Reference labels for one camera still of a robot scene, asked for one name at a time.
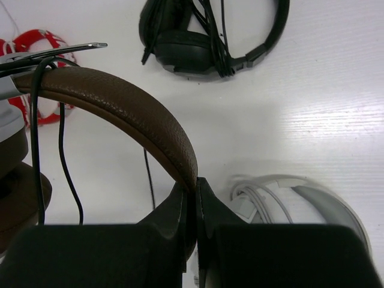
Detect grey white headphones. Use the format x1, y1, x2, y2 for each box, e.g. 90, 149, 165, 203
228, 175, 372, 255

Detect black headphones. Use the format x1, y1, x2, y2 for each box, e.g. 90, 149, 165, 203
139, 1, 290, 78

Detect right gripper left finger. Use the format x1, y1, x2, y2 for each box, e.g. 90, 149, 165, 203
1, 184, 188, 287

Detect brown silver headphones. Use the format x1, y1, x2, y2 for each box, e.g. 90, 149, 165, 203
1, 43, 198, 255

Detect red headphones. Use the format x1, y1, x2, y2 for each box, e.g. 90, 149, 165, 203
0, 29, 79, 130

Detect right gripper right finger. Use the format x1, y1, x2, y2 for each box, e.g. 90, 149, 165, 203
195, 176, 378, 287

